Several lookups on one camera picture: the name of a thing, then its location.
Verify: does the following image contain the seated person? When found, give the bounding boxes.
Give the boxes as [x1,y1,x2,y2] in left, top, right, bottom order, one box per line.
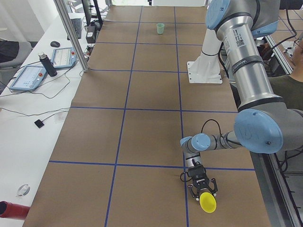
[268,39,303,111]

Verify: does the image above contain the yellow cup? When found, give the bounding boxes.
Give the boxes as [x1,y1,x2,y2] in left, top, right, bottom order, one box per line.
[199,192,217,213]

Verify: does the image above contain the red cylinder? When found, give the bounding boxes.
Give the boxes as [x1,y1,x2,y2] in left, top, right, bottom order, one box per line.
[0,201,30,220]

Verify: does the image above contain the clear tape roll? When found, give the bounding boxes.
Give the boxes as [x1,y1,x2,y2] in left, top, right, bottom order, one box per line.
[16,184,30,197]

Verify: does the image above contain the green cup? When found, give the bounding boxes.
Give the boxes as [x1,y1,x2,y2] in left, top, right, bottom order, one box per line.
[156,23,165,35]

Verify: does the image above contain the black keyboard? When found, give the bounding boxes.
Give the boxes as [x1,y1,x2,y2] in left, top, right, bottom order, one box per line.
[70,18,82,39]

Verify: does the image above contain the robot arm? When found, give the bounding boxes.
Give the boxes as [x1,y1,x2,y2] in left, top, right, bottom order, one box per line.
[180,0,303,200]

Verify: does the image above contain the small black square device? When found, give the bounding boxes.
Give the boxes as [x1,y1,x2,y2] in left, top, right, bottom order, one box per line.
[34,119,45,128]

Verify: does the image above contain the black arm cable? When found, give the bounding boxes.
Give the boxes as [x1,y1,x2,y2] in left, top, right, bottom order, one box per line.
[179,119,237,183]

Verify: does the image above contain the near teach pendant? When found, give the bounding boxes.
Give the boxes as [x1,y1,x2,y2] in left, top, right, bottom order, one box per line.
[9,66,47,91]

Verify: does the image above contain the teach pendant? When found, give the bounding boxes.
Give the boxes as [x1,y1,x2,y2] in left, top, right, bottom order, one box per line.
[52,47,77,69]
[9,66,47,91]

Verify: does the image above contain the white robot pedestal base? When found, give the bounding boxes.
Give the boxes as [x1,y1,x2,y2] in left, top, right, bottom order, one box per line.
[187,28,223,84]

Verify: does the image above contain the black power adapter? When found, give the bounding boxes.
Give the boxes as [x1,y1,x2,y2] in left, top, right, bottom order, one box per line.
[86,25,96,44]

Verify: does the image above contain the far teach pendant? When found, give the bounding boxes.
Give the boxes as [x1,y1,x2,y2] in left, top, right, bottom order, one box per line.
[52,47,77,69]

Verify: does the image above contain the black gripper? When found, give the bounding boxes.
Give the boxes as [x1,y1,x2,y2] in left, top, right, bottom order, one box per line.
[187,165,218,201]

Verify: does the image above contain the black water bottle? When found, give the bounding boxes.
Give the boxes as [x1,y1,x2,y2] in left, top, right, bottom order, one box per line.
[38,52,57,77]

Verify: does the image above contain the aluminium frame post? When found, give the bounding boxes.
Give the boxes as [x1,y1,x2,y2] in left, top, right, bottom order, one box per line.
[54,0,88,72]

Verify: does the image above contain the black computer mouse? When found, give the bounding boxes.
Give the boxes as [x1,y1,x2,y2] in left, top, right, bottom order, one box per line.
[50,41,60,48]

